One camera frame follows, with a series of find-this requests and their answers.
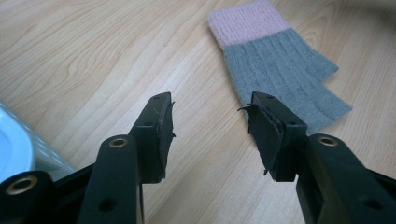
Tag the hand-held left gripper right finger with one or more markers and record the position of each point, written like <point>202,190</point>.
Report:
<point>274,140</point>

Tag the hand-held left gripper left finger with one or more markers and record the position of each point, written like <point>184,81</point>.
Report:
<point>154,140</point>

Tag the grey pink knitted glove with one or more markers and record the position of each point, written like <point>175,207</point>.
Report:
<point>274,62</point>

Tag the clear plastic container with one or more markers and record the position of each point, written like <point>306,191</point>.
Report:
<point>15,146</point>

